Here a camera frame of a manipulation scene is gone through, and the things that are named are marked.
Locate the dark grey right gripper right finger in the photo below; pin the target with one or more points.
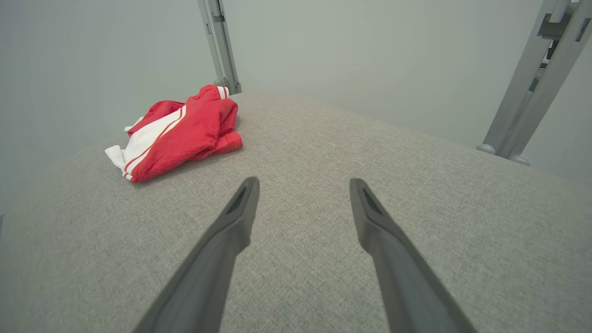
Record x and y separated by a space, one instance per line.
411 291

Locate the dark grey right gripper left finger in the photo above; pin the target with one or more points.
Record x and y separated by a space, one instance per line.
199 286

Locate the red basketball jersey white trim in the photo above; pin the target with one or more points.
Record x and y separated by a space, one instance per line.
185 134

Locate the grey metal frame with bracket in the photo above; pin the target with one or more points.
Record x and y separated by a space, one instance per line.
527 92

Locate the grey double metal post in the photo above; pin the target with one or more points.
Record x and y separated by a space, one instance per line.
222 46

